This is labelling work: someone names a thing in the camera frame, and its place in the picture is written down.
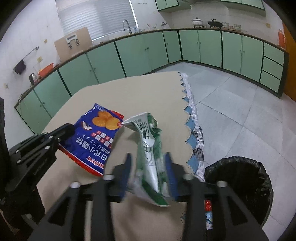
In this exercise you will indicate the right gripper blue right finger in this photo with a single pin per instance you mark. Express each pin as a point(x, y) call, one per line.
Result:
point(171, 177)

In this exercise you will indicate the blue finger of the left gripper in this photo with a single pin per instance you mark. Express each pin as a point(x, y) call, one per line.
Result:
point(38, 142)

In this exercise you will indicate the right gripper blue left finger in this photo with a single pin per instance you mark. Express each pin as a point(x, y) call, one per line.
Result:
point(126, 167)

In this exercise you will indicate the dark green white snack bag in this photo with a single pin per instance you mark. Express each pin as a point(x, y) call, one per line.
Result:
point(150, 181)

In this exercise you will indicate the black lined trash bin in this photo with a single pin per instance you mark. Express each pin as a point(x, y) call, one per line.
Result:
point(249, 180)

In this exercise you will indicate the green lower kitchen cabinets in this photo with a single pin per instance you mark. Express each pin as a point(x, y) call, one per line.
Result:
point(248, 57)

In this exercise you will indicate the green kitchen cabinets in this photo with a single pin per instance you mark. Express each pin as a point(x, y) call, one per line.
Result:
point(170, 6)
point(248, 57)

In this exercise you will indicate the green upper kitchen cabinets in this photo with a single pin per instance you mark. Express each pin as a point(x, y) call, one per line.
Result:
point(170, 6)

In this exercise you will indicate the blue biscuit snack bag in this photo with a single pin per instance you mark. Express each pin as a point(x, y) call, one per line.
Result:
point(94, 134)

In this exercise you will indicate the blue red silver wrapper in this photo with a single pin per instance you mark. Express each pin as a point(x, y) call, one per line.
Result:
point(208, 214)

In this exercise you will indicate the steel kettle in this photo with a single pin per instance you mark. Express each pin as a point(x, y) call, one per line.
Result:
point(33, 78)

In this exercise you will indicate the beige tablecloth with blue trim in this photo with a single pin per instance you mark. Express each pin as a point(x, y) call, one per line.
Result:
point(167, 96)

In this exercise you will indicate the orange basin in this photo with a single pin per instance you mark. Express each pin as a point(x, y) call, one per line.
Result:
point(43, 72)

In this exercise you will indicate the dark hanging towel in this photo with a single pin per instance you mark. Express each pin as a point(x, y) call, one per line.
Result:
point(20, 67)

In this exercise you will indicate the cardboard sheet with picture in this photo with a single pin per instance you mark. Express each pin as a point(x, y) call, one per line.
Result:
point(73, 44)

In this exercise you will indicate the window blinds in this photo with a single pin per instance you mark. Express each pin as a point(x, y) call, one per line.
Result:
point(100, 17)

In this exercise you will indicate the white cooking pot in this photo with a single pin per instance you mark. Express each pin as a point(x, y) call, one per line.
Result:
point(197, 23)

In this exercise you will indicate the black wok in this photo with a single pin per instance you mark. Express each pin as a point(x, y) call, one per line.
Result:
point(213, 23)

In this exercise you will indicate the orange thermos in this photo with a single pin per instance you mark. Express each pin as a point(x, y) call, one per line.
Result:
point(281, 39)

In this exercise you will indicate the wooden door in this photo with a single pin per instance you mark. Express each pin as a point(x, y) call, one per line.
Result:
point(290, 83)

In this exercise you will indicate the wall towel rail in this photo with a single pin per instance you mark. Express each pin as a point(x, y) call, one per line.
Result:
point(35, 49)

